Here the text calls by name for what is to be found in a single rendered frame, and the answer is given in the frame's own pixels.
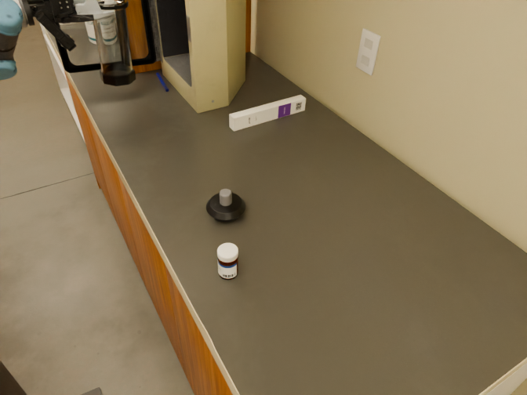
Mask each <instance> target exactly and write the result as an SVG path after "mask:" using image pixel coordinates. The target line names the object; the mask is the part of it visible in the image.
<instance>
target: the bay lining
mask: <svg viewBox="0 0 527 395"><path fill-rule="evenodd" d="M156 6H157V12H158V24H159V30H160V37H161V43H162V55H163V57H169V56H177V55H181V54H186V53H189V45H188V35H187V18H186V7H185V0H156Z"/></svg>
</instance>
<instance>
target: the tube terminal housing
mask: <svg viewBox="0 0 527 395"><path fill-rule="evenodd" d="M185 7H186V15H188V16H189V17H190V26H191V42H190V41H188V45H189V54H190V64H191V81H192V86H191V87H190V86H189V85H188V84H187V83H186V82H185V81H184V80H183V79H182V78H181V77H180V76H179V75H178V74H177V73H176V72H175V71H174V70H173V69H172V68H171V67H170V66H169V65H168V63H167V62H166V61H165V60H164V58H165V57H163V55H162V60H163V62H162V61H161V64H162V74H163V75H164V76H165V77H166V79H167V80H168V81H169V82H170V83H171V84H172V85H173V87H174V88H175V89H176V90H177V91H178V92H179V93H180V95H181V96H182V97H183V98H184V99H185V100H186V101H187V102H188V103H189V104H190V105H191V106H192V107H193V108H194V110H195V111H196V112H197V113H202V112H205V111H210V110H214V109H217V108H221V107H226V106H229V104H230V103H231V101H232V100H233V99H234V97H235V95H236V94H237V92H238V90H239V89H240V88H241V87H242V85H243V83H244V82H245V20H246V0H185ZM160 42H161V37H160ZM161 49H162V43H161Z"/></svg>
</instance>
